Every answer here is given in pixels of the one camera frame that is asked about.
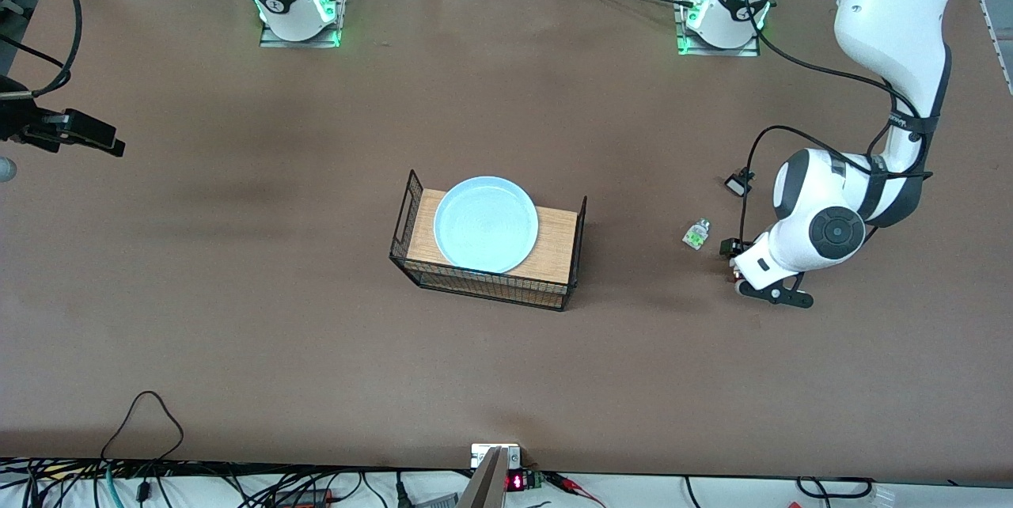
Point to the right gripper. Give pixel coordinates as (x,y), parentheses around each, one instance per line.
(20,125)

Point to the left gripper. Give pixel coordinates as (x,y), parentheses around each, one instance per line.
(730,248)

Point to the red push button switch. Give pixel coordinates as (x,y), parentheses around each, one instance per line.
(735,274)

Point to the light blue round plate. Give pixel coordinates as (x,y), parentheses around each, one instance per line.
(487,223)

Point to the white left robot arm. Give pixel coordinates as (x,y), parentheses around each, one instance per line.
(894,17)

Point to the green white contact block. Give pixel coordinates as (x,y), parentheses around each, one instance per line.
(696,236)

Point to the red clip lead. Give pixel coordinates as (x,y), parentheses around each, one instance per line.
(566,481)

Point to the red digit display module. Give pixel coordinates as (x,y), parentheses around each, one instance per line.
(516,482)

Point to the beige slanted strip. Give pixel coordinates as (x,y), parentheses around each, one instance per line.
(484,488)

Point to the grey power strip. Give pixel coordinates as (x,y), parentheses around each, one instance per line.
(435,502)

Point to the black power adapter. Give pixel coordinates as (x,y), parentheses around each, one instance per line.
(305,498)

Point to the black white push button switch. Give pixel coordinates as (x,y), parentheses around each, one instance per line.
(739,186)

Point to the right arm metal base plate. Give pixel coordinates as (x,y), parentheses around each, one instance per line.
(267,39)

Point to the small metal bracket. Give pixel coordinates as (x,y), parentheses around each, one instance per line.
(479,456)

